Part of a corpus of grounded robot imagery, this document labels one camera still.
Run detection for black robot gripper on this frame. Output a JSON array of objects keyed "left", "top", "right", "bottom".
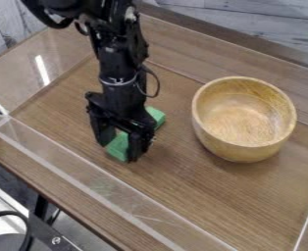
[{"left": 84, "top": 77, "right": 157, "bottom": 164}]

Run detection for green rectangular block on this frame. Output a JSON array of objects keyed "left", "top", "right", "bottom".
[{"left": 105, "top": 106, "right": 165, "bottom": 162}]

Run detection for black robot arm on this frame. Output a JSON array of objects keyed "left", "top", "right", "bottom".
[{"left": 21, "top": 0, "right": 155, "bottom": 162}]

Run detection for brown wooden bowl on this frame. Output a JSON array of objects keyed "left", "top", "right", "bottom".
[{"left": 191, "top": 75, "right": 296, "bottom": 163}]

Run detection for clear acrylic tray walls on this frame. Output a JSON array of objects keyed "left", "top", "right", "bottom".
[{"left": 0, "top": 4, "right": 308, "bottom": 251}]

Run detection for black table leg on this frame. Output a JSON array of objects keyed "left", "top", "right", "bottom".
[{"left": 33, "top": 195, "right": 49, "bottom": 220}]

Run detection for black office chair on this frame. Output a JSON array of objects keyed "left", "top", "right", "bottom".
[{"left": 0, "top": 209, "right": 81, "bottom": 251}]

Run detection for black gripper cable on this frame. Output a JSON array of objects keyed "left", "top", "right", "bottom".
[{"left": 133, "top": 65, "right": 161, "bottom": 99}]

